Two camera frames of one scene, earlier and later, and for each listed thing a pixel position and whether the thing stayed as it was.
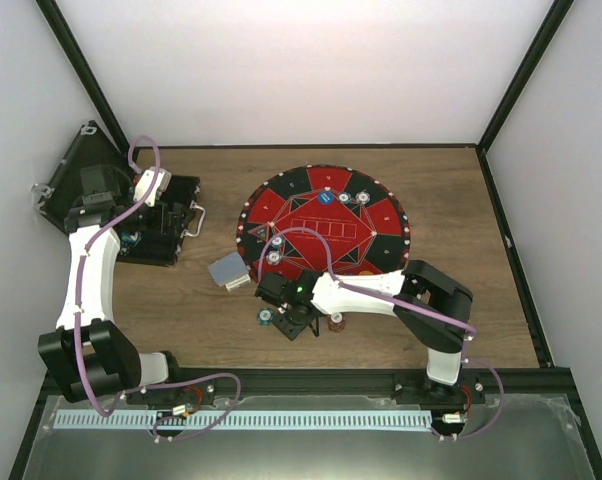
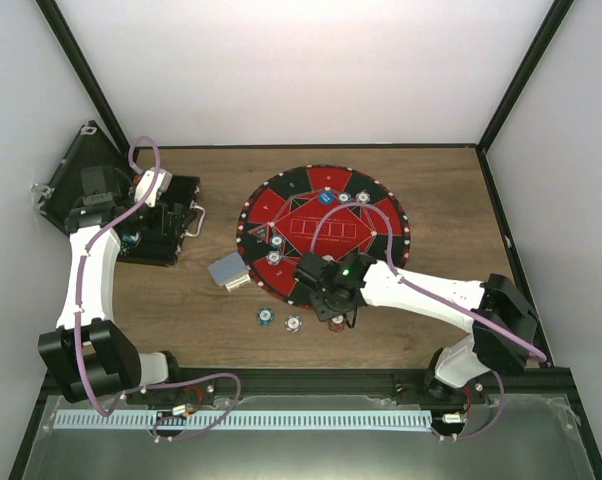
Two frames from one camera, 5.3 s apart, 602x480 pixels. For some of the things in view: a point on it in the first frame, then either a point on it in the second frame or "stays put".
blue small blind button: [325, 198] stays put
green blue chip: [344, 198] stays put
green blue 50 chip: [277, 241] stays put
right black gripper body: [295, 325] → [329, 309]
